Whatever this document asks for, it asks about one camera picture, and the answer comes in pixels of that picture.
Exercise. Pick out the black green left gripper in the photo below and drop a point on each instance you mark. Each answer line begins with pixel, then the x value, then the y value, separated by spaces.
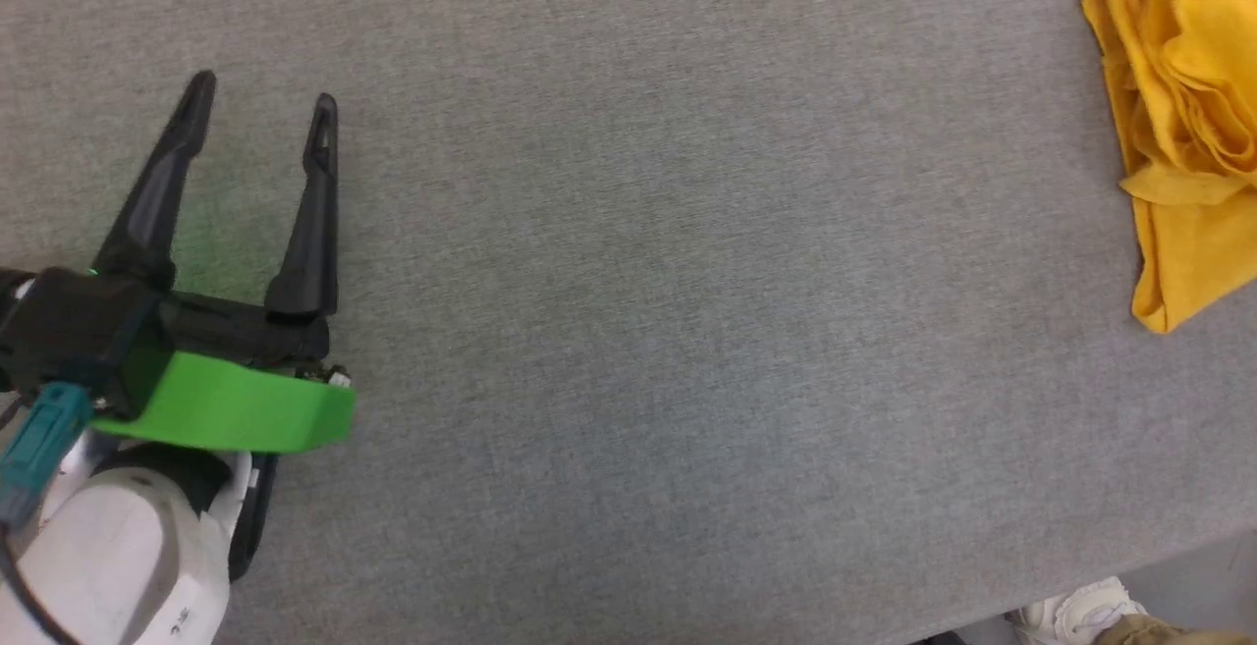
pixel 236 404

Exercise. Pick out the tan trouser leg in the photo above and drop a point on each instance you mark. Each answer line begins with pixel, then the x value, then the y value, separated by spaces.
pixel 1169 635

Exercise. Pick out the yellow t-shirt garment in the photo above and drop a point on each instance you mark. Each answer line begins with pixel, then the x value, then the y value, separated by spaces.
pixel 1188 85

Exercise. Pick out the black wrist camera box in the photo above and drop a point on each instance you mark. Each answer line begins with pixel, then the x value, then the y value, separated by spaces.
pixel 83 331

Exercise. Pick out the white shoe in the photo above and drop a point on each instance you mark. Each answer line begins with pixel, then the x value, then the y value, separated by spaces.
pixel 1080 614

